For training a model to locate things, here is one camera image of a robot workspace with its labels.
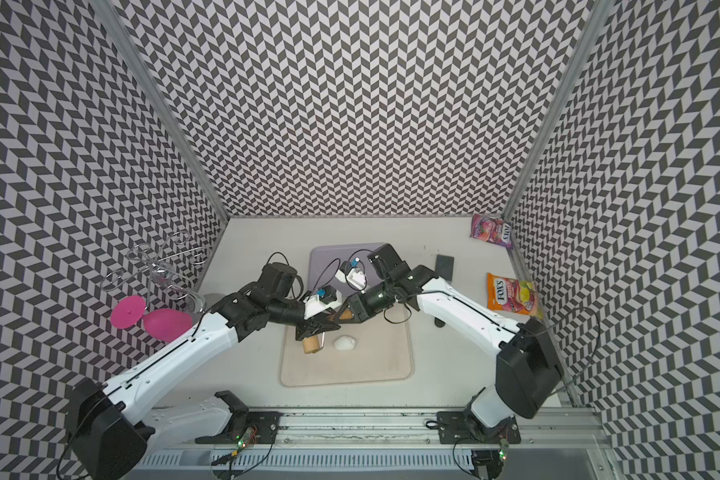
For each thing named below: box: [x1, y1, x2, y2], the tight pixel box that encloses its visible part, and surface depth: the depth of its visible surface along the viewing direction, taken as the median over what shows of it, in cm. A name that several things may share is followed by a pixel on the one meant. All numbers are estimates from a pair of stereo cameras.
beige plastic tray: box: [279, 304, 414, 387], surface depth 84 cm
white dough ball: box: [334, 336, 356, 351], surface depth 86 cm
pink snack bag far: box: [470, 214, 514, 250], surface depth 112 cm
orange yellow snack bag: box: [487, 272, 542, 319], surface depth 96 cm
